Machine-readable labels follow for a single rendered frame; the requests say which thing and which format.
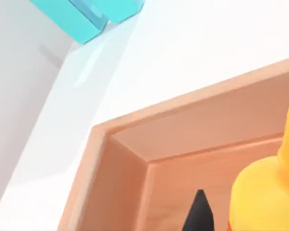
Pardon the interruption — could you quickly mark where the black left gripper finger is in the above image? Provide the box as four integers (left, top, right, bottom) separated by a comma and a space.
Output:
181, 189, 215, 231

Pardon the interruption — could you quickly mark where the light blue rack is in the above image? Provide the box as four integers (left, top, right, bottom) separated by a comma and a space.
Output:
28, 0, 145, 45

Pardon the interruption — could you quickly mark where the shallow salmon-coloured box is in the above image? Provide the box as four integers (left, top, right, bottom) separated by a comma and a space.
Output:
56, 55, 289, 231

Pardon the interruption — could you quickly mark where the yellow bottle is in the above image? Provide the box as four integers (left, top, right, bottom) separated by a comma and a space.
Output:
224, 101, 289, 231

